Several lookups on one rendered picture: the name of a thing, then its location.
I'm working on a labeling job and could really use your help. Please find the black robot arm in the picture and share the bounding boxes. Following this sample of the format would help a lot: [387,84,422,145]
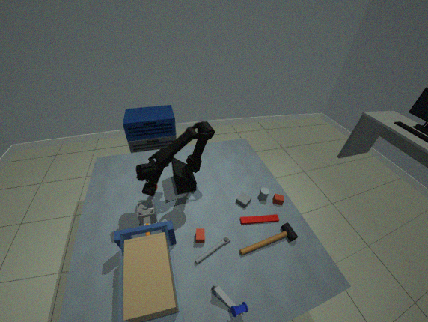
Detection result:
[135,121,215,182]

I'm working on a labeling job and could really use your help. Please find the small red block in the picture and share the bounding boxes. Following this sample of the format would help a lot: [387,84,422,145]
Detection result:
[196,229,204,243]
[273,194,284,205]

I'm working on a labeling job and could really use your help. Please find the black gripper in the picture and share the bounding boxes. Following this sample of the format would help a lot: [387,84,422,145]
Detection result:
[142,174,161,196]

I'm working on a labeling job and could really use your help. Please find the grey cylinder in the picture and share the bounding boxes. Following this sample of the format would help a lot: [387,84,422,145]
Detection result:
[258,187,269,201]

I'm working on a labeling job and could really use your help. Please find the red flat bar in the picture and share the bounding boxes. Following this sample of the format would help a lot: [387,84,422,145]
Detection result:
[240,214,279,225]

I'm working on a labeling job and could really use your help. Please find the mallet with wooden handle and black head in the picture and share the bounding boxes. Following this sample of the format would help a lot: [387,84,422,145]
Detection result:
[239,222,298,255]

